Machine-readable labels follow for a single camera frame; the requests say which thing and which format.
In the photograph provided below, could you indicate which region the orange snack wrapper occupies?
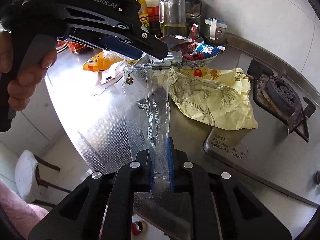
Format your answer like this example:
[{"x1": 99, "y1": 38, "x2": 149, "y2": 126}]
[{"x1": 82, "y1": 50, "x2": 123, "y2": 73}]

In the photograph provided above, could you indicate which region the clear printed plastic bag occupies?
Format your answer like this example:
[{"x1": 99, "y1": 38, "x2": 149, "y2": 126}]
[{"x1": 121, "y1": 61, "x2": 174, "y2": 189}]

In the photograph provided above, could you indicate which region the red blue snack wrapper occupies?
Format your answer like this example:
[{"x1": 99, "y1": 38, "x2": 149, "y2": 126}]
[{"x1": 160, "y1": 35, "x2": 226, "y2": 69}]

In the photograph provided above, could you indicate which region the yellow paper wrapper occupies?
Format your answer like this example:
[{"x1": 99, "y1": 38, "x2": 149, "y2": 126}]
[{"x1": 169, "y1": 67, "x2": 258, "y2": 131}]

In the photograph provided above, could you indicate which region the left hand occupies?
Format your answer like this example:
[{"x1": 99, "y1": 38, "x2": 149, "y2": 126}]
[{"x1": 1, "y1": 31, "x2": 57, "y2": 112}]

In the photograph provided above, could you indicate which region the left patterned slipper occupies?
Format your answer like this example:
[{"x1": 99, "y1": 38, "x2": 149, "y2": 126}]
[{"x1": 131, "y1": 220, "x2": 148, "y2": 236}]

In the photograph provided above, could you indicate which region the dark soy sauce bottle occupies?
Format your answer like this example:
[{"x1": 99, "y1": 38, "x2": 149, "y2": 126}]
[{"x1": 146, "y1": 0, "x2": 161, "y2": 37}]

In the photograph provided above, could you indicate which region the clear glass oil dispenser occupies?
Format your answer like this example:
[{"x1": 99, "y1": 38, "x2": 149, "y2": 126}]
[{"x1": 159, "y1": 0, "x2": 187, "y2": 37}]

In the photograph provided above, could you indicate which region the white cushioned wooden chair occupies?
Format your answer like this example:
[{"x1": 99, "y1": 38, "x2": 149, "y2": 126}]
[{"x1": 15, "y1": 150, "x2": 71, "y2": 208}]

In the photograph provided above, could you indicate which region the small clip lid container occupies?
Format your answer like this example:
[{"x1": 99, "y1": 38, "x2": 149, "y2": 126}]
[{"x1": 203, "y1": 18, "x2": 227, "y2": 46}]

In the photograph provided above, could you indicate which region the black gas stove grate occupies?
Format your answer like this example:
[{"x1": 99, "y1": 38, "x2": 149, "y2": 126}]
[{"x1": 247, "y1": 60, "x2": 316, "y2": 142}]

